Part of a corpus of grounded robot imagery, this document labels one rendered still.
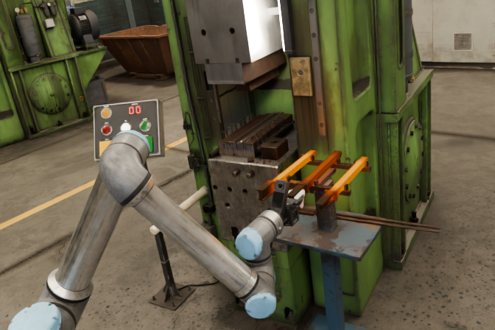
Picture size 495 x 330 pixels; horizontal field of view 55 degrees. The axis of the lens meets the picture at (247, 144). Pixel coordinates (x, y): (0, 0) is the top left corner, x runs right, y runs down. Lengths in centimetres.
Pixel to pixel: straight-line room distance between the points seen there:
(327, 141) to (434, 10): 521
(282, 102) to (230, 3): 76
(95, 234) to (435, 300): 186
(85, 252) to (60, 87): 542
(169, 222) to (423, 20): 631
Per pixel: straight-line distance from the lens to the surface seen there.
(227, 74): 214
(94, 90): 752
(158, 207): 132
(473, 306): 279
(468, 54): 722
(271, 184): 180
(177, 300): 293
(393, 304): 275
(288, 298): 251
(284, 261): 236
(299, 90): 213
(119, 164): 131
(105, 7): 1137
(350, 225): 205
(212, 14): 212
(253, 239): 149
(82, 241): 158
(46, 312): 164
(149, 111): 241
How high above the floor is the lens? 176
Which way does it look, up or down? 21 degrees down
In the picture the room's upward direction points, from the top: 8 degrees counter-clockwise
